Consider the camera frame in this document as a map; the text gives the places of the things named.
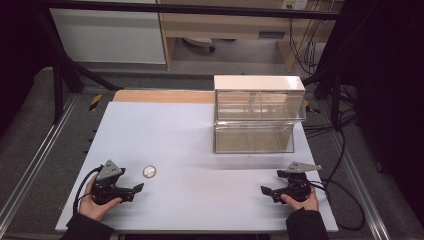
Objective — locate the white wall socket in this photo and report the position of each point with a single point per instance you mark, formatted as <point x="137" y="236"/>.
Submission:
<point x="295" y="4"/>

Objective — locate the yellow black tape strip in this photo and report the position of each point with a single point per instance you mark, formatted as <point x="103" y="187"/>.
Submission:
<point x="310" y="108"/>
<point x="95" y="102"/>

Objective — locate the person's left hand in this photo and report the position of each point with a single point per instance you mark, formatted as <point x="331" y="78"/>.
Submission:
<point x="90" y="206"/>

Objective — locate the black metal stand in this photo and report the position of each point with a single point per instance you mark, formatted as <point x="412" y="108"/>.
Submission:
<point x="335" y="100"/>
<point x="58" y="86"/>

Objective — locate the clear plastic drawer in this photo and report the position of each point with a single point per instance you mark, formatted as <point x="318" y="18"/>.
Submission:
<point x="255" y="140"/>
<point x="260" y="106"/>

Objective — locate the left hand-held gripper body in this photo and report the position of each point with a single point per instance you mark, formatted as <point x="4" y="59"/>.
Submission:
<point x="107" y="171"/>

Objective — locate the black curtain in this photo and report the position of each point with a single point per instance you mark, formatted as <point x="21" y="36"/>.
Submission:
<point x="390" y="100"/>
<point x="20" y="50"/>

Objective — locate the white clear drawer cabinet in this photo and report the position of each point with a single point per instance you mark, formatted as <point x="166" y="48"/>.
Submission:
<point x="258" y="82"/>

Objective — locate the person's right hand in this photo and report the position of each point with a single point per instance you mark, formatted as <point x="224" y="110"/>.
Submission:
<point x="308" y="204"/>

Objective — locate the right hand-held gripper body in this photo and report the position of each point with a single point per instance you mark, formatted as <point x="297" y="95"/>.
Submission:
<point x="298" y="185"/>

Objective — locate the black metal frame bar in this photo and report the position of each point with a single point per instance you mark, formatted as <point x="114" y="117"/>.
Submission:
<point x="186" y="8"/>

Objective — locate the chair base with wheel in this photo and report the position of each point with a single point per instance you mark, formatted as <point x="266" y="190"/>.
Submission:
<point x="200" y="42"/>

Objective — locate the aluminium rail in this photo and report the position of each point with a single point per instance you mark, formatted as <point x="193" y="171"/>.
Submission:
<point x="36" y="160"/>
<point x="363" y="190"/>

